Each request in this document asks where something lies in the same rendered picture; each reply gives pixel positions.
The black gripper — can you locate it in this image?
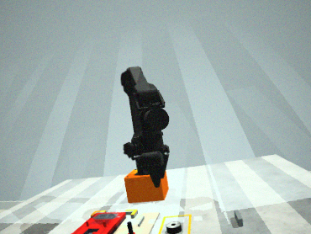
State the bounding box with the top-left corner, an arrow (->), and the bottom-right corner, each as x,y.
137,130 -> 170,188

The black and white wheel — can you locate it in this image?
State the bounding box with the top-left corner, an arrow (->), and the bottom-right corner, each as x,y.
166,221 -> 182,234

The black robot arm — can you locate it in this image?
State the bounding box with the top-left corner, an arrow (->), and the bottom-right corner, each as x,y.
120,66 -> 169,176

